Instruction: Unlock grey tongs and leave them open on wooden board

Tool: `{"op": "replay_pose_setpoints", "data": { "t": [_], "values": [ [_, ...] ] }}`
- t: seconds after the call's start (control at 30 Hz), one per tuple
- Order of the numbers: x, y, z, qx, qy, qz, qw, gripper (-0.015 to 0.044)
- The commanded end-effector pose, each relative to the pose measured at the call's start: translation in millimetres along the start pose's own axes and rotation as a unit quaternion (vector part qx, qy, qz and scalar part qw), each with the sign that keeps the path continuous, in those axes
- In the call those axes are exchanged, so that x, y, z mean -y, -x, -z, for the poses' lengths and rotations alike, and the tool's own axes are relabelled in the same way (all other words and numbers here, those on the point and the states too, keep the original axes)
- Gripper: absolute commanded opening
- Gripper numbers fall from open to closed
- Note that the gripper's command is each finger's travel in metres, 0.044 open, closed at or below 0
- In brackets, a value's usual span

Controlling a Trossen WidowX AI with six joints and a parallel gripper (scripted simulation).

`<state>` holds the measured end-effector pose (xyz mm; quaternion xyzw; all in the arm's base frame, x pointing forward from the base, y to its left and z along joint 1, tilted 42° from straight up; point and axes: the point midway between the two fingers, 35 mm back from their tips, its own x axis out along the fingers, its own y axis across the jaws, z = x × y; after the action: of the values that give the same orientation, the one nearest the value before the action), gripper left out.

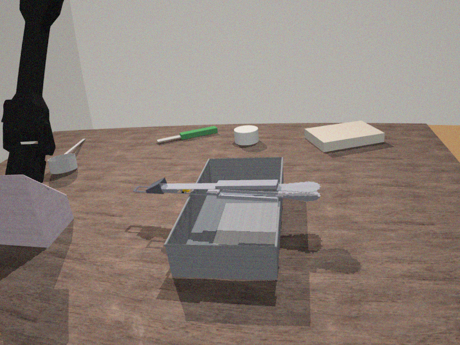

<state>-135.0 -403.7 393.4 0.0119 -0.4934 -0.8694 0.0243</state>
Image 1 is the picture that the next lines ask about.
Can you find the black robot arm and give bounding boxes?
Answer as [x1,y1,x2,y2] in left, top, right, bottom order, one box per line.
[1,0,64,183]

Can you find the white short cylinder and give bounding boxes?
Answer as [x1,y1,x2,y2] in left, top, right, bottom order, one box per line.
[234,125,259,145]

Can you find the grey saucepan with handle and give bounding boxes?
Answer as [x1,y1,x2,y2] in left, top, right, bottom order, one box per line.
[48,139,85,174]

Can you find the cream flat rectangular block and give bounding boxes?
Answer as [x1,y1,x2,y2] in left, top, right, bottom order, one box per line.
[304,120,384,152]

